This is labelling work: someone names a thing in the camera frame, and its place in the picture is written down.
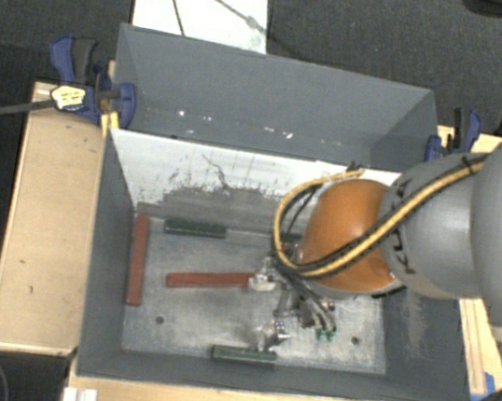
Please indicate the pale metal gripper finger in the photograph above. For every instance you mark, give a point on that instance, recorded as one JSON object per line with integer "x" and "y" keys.
{"x": 260, "y": 283}
{"x": 275, "y": 333}

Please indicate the dark green flat block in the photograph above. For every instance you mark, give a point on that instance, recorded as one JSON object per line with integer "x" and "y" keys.
{"x": 243, "y": 355}
{"x": 195, "y": 228}

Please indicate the red-brown flat block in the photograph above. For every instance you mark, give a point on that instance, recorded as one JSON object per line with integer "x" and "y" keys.
{"x": 205, "y": 279}
{"x": 138, "y": 262}

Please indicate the grey metal bin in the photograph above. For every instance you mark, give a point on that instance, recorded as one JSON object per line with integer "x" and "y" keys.
{"x": 257, "y": 101}

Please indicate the pale wood flat board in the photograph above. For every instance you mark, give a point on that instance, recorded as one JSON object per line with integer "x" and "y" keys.
{"x": 48, "y": 229}

